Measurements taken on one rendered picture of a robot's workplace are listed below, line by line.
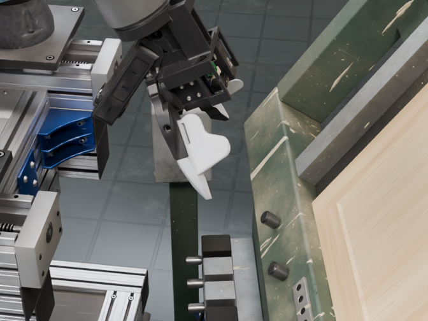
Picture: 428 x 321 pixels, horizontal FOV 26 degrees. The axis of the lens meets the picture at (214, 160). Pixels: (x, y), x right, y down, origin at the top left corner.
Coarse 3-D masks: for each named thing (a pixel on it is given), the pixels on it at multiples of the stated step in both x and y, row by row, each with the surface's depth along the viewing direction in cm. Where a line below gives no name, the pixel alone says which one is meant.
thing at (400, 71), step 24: (408, 48) 156; (384, 72) 160; (408, 72) 156; (360, 96) 163; (384, 96) 159; (336, 120) 166; (360, 120) 162; (312, 144) 170; (336, 144) 165; (312, 168) 168
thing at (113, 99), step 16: (144, 48) 96; (128, 64) 97; (144, 64) 97; (112, 80) 101; (128, 80) 98; (96, 96) 102; (112, 96) 100; (128, 96) 99; (96, 112) 101; (112, 112) 101
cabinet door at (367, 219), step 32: (416, 96) 152; (384, 128) 156; (416, 128) 148; (352, 160) 160; (384, 160) 152; (416, 160) 144; (352, 192) 156; (384, 192) 148; (416, 192) 141; (320, 224) 159; (352, 224) 152; (384, 224) 144; (416, 224) 137; (352, 256) 147; (384, 256) 140; (416, 256) 134; (352, 288) 143; (384, 288) 137; (416, 288) 131; (352, 320) 140; (384, 320) 134; (416, 320) 127
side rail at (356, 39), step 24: (360, 0) 177; (384, 0) 175; (408, 0) 175; (336, 24) 181; (360, 24) 178; (384, 24) 178; (312, 48) 185; (336, 48) 181; (360, 48) 181; (384, 48) 181; (288, 72) 190; (312, 72) 184; (336, 72) 184; (360, 72) 185; (288, 96) 187; (312, 96) 188; (336, 96) 188
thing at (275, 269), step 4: (272, 264) 155; (276, 264) 154; (280, 264) 155; (268, 268) 155; (272, 268) 154; (276, 268) 154; (280, 268) 154; (284, 268) 155; (268, 272) 155; (272, 272) 154; (276, 272) 154; (280, 272) 154; (284, 272) 154; (288, 272) 155; (276, 276) 154; (280, 276) 154; (284, 276) 154; (280, 280) 155
